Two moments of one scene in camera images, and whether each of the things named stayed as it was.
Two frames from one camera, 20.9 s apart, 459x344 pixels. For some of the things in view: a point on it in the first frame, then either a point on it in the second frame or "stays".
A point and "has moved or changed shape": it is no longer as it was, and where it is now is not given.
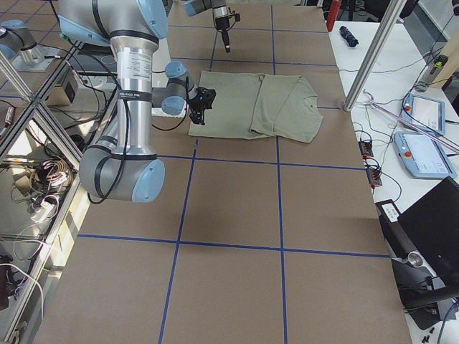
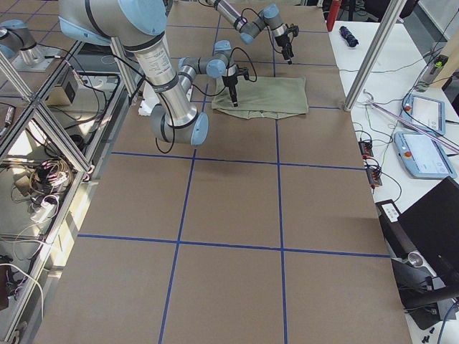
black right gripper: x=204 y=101 → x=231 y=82
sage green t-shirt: x=253 y=105 has moved or changed shape
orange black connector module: x=366 y=149 stays
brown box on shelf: x=62 y=95 stays
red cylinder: x=333 y=13 stays
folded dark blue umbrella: x=350 y=38 stays
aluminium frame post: x=375 y=53 stays
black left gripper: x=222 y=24 → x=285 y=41
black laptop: x=430 y=227 stays
